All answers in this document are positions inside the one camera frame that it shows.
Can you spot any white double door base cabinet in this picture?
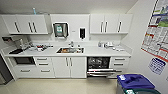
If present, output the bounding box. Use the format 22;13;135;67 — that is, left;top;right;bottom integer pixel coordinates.
51;56;88;80

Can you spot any pile of kitchen utensils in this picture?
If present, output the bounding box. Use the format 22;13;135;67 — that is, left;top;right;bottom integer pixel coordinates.
24;42;55;52

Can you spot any stainless steel sink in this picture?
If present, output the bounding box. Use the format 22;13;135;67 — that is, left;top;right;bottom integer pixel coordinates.
55;46;86;55

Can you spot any blue lid trash bin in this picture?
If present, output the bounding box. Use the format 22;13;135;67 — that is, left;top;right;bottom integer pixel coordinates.
116;73;156;94

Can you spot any chrome faucet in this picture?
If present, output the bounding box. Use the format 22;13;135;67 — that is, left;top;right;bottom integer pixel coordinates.
68;40;75;49

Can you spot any wall mounted rack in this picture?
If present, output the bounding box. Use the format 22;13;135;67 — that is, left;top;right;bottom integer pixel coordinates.
1;35;25;44

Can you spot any steel paper towel dispenser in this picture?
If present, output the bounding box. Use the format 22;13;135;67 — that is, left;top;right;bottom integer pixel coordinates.
52;22;70;39

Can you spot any black wall soap dispenser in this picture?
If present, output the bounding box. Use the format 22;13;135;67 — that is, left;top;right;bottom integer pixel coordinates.
78;27;87;40

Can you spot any white upper wall cabinet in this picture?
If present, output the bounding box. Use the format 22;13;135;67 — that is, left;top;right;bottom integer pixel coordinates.
88;12;134;35
0;13;53;36

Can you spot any small blue wall paper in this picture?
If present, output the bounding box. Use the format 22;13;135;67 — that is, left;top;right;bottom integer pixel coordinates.
147;56;167;76

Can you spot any black built-in microwave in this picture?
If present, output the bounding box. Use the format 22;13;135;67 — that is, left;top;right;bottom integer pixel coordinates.
12;56;36;67

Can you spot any white three drawer unit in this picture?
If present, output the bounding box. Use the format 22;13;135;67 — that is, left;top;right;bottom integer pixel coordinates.
32;56;55;79
109;56;131;76

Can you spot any white drawer below microwave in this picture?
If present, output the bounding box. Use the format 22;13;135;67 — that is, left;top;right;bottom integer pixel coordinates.
12;65;36;79

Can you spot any stainless steel dishwasher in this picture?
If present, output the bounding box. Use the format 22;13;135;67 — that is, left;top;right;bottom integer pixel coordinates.
86;56;125;80

